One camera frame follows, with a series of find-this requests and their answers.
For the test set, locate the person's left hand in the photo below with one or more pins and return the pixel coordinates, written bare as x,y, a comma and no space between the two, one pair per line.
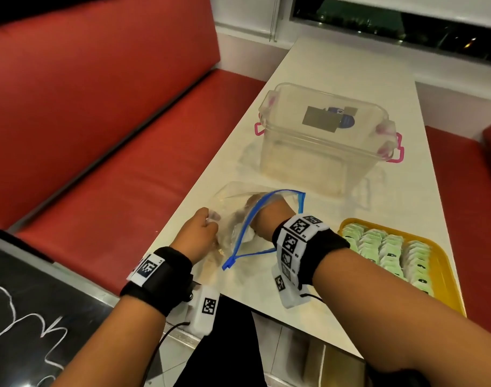
197,237

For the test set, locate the person's right hand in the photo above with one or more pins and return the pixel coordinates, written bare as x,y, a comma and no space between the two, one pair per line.
271,217

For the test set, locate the clear zip bag blue seal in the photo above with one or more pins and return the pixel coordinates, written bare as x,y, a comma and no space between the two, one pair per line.
229,197

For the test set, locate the rows of green-tagged tea bags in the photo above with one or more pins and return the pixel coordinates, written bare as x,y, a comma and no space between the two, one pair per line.
374,241

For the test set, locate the yellow tray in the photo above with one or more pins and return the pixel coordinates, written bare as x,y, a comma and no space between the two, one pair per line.
447,270

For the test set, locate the person's left forearm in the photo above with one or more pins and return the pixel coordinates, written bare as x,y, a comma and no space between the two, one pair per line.
108,350

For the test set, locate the person's right forearm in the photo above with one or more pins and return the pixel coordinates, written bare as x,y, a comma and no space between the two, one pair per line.
390,318

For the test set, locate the person's black trousers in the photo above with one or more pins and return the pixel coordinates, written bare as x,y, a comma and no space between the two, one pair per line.
225,358

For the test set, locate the person's black sleeve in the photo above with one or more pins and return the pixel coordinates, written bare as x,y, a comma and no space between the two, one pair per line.
398,378

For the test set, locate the black left wristband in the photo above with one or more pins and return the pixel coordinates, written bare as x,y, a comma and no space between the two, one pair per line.
168,278

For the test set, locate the black wristband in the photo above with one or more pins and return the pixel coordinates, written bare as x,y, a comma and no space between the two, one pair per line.
168,278
322,249

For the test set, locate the black right wristband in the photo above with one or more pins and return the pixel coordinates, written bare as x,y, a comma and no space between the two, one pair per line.
322,249

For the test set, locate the yellow lid under table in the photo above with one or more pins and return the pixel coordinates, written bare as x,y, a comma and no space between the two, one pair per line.
338,370

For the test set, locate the dark glass window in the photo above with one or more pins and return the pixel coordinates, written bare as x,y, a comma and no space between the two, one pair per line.
370,20

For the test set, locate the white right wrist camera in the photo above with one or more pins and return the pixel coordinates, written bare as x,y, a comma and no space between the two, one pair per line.
291,300

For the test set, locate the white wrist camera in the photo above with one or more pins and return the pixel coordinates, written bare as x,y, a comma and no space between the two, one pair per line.
201,324
291,300

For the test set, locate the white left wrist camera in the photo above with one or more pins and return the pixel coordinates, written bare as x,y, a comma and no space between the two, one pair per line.
201,324

